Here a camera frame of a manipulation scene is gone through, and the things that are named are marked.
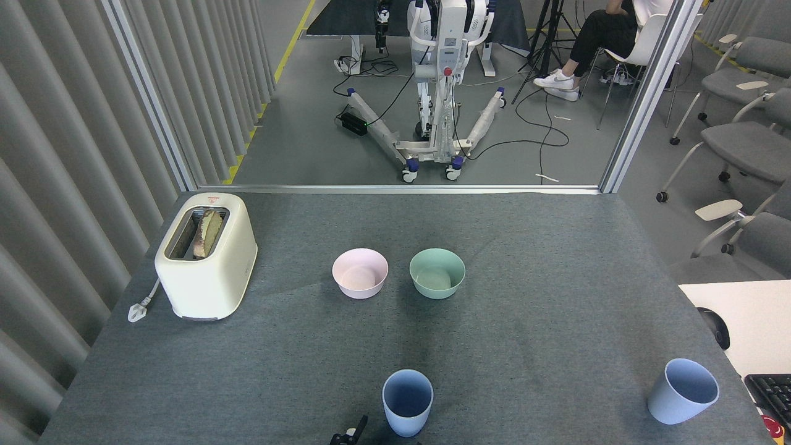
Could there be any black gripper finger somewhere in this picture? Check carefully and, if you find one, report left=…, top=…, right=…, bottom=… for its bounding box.
left=330, top=415, right=370, bottom=445

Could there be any blue plastic cup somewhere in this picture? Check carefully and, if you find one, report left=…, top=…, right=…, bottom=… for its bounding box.
left=382, top=370, right=434, bottom=438
left=647, top=358, right=721, bottom=425

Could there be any pink bowl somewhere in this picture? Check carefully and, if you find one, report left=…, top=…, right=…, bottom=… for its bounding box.
left=332, top=248, right=389, bottom=300

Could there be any green bowl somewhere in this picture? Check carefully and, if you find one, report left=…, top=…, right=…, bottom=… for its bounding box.
left=409, top=248, right=466, bottom=300

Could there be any cream toaster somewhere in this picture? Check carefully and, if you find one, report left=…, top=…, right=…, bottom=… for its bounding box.
left=154, top=192, right=258, bottom=321

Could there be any bread slice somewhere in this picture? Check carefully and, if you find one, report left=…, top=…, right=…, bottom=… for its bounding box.
left=192, top=209, right=224, bottom=259

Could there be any black power box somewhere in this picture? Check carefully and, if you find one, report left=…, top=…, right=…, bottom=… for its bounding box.
left=336, top=111, right=370, bottom=137

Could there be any black computer mouse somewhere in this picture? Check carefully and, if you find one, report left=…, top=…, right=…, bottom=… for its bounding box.
left=697, top=307, right=731, bottom=351

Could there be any white wheeled stand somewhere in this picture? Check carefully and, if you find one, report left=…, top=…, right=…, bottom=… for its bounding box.
left=346, top=0, right=507, bottom=183

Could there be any dark grey floor mat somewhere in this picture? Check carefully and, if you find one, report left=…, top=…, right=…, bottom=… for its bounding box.
left=306, top=0, right=531, bottom=53

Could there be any black keyboard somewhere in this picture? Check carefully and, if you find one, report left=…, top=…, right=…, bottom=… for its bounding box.
left=744, top=373, right=791, bottom=431

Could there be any white desk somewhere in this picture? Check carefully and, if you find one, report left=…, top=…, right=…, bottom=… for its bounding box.
left=679, top=280, right=791, bottom=445

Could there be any black tripod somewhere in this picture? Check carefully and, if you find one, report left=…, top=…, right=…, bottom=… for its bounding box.
left=512, top=0, right=580, bottom=104

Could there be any grey office chair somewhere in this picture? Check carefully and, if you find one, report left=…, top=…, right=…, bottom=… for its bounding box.
left=656, top=87, right=791, bottom=203
left=670, top=34, right=791, bottom=146
left=667, top=179, right=791, bottom=285

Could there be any seated person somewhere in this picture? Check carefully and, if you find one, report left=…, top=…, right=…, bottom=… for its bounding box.
left=534, top=0, right=674, bottom=103

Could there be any white chair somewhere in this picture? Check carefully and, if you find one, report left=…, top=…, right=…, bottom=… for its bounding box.
left=596, top=12, right=705, bottom=130

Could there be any white toaster power cord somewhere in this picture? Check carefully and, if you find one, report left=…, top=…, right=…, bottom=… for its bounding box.
left=127, top=278, right=161, bottom=324

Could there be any silver frame rail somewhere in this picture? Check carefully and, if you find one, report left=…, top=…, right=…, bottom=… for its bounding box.
left=197, top=184, right=603, bottom=196

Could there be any black floor cable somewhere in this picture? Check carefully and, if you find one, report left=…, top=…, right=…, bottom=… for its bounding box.
left=454, top=87, right=570, bottom=180

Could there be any silver frame post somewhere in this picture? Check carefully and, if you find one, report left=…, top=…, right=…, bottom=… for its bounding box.
left=599, top=0, right=705, bottom=194
left=102, top=0, right=199, bottom=192

